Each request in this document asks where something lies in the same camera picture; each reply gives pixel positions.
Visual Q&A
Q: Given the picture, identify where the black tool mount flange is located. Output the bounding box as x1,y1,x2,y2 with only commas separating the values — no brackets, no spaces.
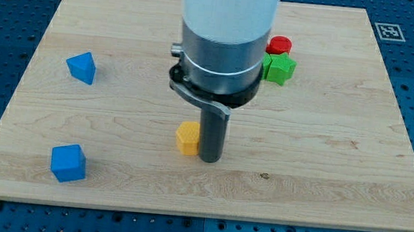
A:
168,62,262,116

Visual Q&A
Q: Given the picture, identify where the white fiducial marker tag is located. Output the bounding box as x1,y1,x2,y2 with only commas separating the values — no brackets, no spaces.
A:
374,22,405,42

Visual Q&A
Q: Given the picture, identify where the green star block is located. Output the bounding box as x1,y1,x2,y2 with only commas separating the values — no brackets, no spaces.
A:
266,53,297,86

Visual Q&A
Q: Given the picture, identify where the yellow hexagon block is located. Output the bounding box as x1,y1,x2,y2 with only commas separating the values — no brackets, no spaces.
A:
175,121,200,156

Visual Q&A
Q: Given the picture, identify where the blue triangular prism block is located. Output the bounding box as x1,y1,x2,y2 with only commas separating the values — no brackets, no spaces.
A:
66,52,96,85

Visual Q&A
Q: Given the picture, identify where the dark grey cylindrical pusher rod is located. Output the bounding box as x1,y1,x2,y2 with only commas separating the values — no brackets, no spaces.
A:
198,109,229,163

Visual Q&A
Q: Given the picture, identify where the light wooden board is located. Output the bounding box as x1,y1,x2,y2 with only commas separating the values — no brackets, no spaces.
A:
0,0,414,232

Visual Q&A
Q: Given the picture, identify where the green block behind arm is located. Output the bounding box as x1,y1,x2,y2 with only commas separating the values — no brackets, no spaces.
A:
261,52,272,80

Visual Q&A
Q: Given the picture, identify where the red cylinder block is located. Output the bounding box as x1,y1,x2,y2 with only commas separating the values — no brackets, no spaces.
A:
265,35,293,55

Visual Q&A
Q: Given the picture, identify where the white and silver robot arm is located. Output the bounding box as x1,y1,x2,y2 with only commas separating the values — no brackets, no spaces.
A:
169,0,280,163

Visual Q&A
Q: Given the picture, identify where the blue cube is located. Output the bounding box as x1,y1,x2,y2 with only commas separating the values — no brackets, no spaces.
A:
50,144,86,183

